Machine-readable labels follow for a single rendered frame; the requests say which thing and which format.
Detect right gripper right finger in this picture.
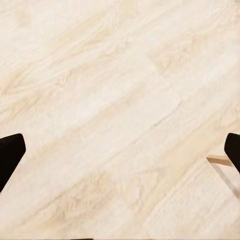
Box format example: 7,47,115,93
224,133,240,173

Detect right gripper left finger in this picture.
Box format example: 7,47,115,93
0,133,26,193

